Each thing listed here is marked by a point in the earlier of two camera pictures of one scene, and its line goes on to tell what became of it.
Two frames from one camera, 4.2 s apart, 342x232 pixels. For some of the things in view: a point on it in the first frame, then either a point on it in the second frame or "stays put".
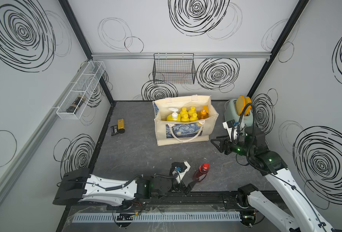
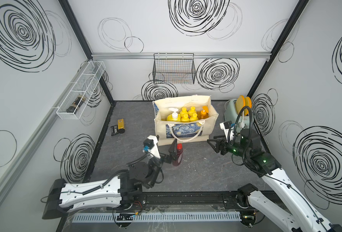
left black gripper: (187, 189) → (166, 158)
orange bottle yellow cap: (192, 111) stays put
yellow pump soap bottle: (174, 117) stays put
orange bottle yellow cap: (184, 111) stays put
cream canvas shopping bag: (169, 132) stays put
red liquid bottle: (201, 172) → (177, 162)
